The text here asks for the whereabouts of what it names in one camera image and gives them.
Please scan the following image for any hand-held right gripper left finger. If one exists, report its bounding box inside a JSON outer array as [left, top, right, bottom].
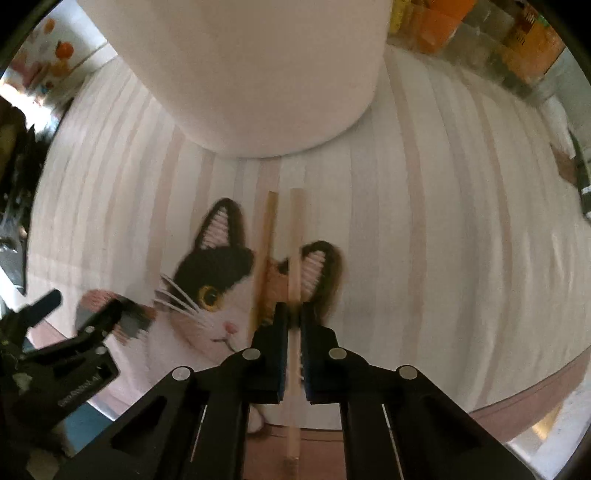
[[55, 302, 289, 480]]

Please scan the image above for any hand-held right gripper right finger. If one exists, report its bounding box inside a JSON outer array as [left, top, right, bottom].
[[300, 302, 541, 480]]

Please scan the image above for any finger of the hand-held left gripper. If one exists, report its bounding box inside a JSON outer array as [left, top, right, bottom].
[[28, 290, 63, 324], [74, 298, 153, 344]]

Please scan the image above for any wooden chopstick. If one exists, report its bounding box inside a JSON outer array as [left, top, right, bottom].
[[249, 191, 279, 337], [284, 188, 305, 467]]

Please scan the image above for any pink utensil holder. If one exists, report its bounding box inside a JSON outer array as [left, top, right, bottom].
[[76, 0, 393, 158]]

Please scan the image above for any teal cabinet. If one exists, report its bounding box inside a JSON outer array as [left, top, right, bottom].
[[65, 406, 116, 453]]

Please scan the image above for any black gas stove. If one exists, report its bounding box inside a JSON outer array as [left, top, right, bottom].
[[0, 92, 51, 296]]

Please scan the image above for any striped cat print tablecloth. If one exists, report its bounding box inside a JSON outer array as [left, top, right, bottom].
[[28, 46, 591, 444]]

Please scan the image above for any brown coaster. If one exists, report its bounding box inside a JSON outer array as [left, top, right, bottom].
[[551, 145, 578, 183]]

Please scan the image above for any black smartphone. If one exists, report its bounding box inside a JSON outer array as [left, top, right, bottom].
[[570, 131, 591, 222]]

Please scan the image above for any clear condiment tray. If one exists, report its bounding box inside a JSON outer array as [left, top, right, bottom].
[[388, 0, 568, 100]]

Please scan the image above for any yellow box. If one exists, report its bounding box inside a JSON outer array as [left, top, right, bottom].
[[390, 0, 416, 38]]

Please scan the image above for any white and orange packet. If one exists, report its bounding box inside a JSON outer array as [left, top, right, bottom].
[[413, 0, 476, 54]]

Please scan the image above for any dark bottle orange label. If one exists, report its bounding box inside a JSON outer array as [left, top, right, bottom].
[[501, 0, 566, 84]]

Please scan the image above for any fruit wall sticker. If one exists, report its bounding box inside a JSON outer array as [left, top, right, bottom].
[[9, 9, 109, 97]]

